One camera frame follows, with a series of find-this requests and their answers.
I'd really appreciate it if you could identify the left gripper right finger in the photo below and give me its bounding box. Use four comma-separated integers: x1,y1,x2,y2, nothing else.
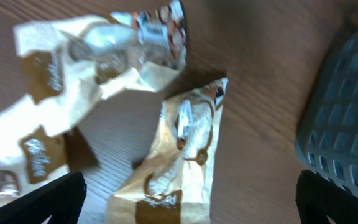
296,170,358,224

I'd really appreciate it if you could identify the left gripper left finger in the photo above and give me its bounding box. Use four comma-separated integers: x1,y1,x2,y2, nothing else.
0,172,87,224

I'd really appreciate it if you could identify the grey plastic basket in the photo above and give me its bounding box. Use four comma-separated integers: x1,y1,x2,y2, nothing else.
295,32,358,198

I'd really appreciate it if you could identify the beige brown snack bag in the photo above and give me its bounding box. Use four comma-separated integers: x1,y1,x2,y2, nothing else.
106,78,228,224

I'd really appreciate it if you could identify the long beige snack bag strip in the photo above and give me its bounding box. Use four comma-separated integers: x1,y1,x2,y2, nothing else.
0,1,186,207

